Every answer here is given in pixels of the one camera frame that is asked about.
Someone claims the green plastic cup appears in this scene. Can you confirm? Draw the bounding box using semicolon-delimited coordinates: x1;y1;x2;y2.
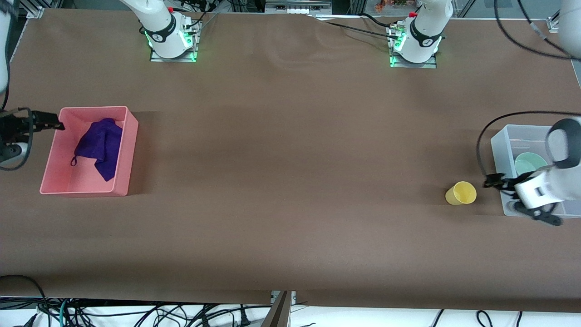
514;152;549;178

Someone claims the yellow plastic cup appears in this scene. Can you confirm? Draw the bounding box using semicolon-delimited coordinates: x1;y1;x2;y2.
445;181;477;206

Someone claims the purple cloth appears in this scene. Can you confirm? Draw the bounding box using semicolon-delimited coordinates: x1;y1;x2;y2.
70;118;123;182

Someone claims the translucent white plastic bin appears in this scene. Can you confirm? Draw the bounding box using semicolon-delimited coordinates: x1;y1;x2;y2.
490;124;581;218

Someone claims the pink plastic bin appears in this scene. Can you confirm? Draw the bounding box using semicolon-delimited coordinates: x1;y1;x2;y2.
39;106;139;197

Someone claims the grey table leg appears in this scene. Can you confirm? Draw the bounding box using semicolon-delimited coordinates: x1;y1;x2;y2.
262;291;292;327

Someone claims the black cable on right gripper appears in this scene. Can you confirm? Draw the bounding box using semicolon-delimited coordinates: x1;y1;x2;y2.
0;107;36;171

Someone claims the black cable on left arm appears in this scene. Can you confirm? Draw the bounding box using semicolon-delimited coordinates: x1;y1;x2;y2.
476;111;581;178

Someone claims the aluminium frame profile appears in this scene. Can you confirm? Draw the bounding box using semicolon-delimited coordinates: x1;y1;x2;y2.
18;0;64;20

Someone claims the metal base plate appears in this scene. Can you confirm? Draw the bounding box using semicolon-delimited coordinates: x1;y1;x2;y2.
150;19;200;63
389;25;438;69

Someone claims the black hanging cable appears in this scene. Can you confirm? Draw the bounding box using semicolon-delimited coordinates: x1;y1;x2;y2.
494;0;573;60

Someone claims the black floor cable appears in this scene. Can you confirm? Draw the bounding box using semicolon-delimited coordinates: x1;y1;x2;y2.
0;274;51;327

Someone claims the black cable to arm base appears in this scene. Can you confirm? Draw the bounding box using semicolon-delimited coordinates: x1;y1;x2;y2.
313;13;402;39

